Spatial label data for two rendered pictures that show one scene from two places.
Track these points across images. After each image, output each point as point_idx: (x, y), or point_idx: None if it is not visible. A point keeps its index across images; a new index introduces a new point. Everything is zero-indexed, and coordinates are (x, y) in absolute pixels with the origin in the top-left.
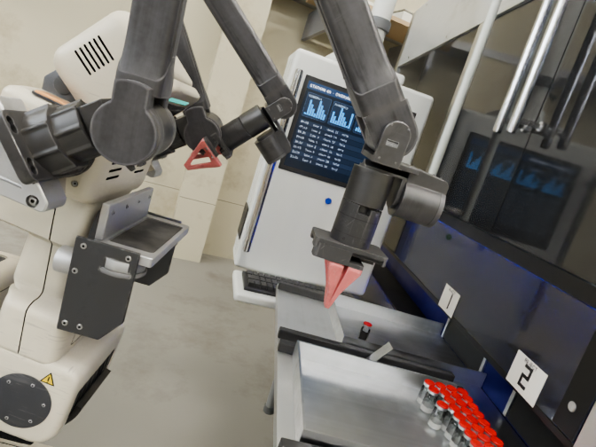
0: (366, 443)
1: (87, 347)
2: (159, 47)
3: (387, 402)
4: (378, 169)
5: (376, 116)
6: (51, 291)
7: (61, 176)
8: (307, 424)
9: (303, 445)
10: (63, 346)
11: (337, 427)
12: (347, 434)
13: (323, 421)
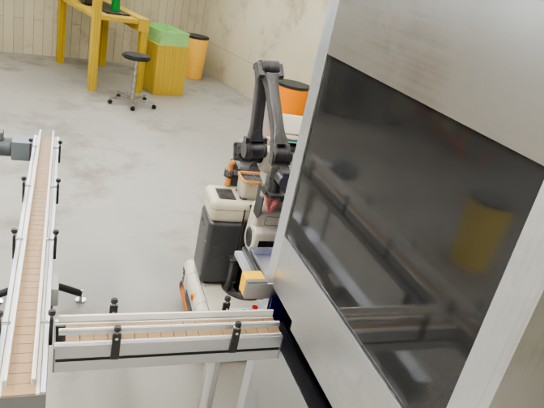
0: (267, 268)
1: (269, 229)
2: (252, 128)
3: None
4: (274, 166)
5: (270, 149)
6: (263, 203)
7: (246, 160)
8: (262, 256)
9: (246, 250)
10: (257, 221)
11: (269, 262)
12: (267, 264)
13: (268, 259)
